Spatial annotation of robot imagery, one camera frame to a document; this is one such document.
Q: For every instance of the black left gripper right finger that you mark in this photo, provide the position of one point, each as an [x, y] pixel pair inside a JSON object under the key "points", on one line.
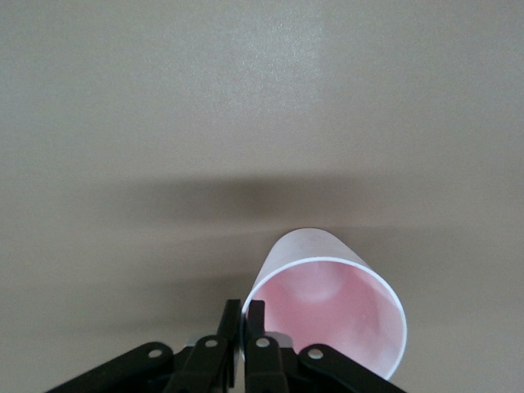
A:
{"points": [[266, 368]]}

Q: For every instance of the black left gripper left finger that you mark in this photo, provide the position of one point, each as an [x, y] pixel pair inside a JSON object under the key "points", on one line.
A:
{"points": [[204, 368]]}

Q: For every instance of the pink plastic cup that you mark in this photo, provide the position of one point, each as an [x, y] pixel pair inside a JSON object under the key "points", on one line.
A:
{"points": [[327, 311]]}

